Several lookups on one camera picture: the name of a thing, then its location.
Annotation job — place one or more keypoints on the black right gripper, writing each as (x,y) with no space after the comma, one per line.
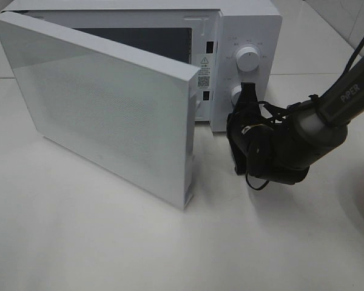
(249,135)

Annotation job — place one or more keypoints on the white microwave oven body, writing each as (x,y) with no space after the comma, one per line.
(179,30)

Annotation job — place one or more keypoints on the white warning label sticker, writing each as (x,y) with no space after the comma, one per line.
(205,63)

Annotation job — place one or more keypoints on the lower white timer knob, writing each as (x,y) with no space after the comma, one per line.
(235,94)

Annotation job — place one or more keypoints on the upper white power knob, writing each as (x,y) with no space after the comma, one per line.
(247,58)

